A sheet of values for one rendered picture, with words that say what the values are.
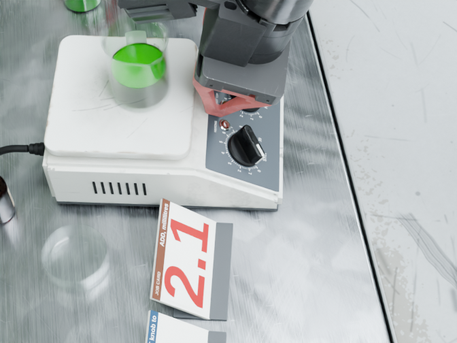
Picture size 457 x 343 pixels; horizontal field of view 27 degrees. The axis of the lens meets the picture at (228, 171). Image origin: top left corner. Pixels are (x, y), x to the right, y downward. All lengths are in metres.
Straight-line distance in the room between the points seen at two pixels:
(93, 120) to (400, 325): 0.30
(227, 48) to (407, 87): 0.27
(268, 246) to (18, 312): 0.22
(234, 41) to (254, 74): 0.04
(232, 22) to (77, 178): 0.21
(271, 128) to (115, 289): 0.20
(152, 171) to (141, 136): 0.03
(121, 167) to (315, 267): 0.18
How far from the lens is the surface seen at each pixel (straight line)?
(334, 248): 0.83
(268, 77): 0.73
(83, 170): 0.79
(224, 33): 0.69
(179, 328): 0.77
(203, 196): 0.81
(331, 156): 0.87
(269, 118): 0.85
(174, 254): 0.78
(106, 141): 0.78
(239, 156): 0.80
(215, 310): 0.79
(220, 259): 0.81
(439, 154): 0.89
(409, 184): 0.87
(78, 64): 0.82
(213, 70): 0.71
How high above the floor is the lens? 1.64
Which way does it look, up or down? 59 degrees down
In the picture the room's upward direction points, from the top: straight up
